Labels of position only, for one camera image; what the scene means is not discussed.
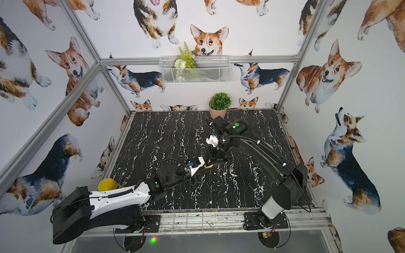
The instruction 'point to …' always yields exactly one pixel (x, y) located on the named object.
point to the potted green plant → (218, 104)
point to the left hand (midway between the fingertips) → (211, 162)
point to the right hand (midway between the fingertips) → (207, 164)
